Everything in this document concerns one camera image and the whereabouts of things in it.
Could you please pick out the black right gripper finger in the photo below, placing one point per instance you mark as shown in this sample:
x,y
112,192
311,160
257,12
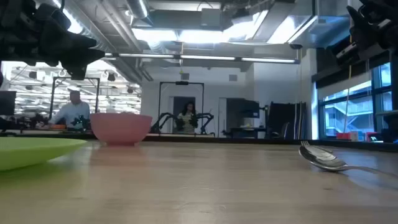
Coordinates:
x,y
357,53
357,25

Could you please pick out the black folded panels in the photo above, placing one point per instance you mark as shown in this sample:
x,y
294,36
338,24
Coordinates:
x,y
286,119

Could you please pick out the black background rig frame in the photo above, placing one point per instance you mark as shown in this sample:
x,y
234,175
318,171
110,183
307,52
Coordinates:
x,y
181,83
74,78

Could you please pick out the black background robot arm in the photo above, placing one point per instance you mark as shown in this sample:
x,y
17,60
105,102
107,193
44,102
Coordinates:
x,y
205,119
163,119

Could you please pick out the seated person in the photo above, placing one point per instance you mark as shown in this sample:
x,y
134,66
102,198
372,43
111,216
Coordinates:
x,y
73,110

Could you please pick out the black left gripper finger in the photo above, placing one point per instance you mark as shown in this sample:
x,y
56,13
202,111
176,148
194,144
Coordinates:
x,y
71,40
81,60

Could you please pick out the silver metal spoon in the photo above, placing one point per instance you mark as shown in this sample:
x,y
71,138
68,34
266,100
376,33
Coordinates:
x,y
323,159

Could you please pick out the long ceiling light bar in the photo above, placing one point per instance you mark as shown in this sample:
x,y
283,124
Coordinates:
x,y
205,58

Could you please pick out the green plastic plate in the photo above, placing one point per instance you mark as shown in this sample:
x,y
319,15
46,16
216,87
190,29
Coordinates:
x,y
28,152

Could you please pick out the standing person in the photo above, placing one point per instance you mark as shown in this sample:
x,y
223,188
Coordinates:
x,y
187,119

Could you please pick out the metal fork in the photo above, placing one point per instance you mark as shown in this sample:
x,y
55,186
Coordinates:
x,y
312,145

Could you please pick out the dark computer monitor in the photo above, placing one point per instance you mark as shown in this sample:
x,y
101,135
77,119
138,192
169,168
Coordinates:
x,y
7,102

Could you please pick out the red box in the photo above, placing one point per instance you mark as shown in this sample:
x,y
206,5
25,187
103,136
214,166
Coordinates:
x,y
343,136

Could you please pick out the pink plastic bowl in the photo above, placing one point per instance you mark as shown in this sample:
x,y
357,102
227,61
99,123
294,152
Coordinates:
x,y
120,127

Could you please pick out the dark desk with equipment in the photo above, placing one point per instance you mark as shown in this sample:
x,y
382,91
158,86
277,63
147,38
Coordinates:
x,y
245,119

